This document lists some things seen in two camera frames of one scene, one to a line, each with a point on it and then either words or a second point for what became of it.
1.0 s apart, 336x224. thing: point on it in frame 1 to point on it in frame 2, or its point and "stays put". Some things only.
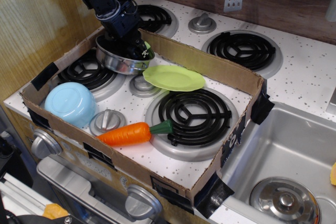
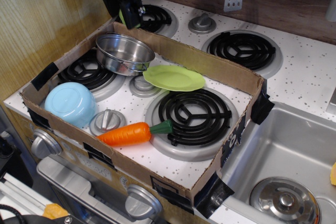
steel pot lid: [283, 200] stays put
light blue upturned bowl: [71, 102] stays put
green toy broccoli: [148, 46] to [141, 10]
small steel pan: [117, 61] stays put
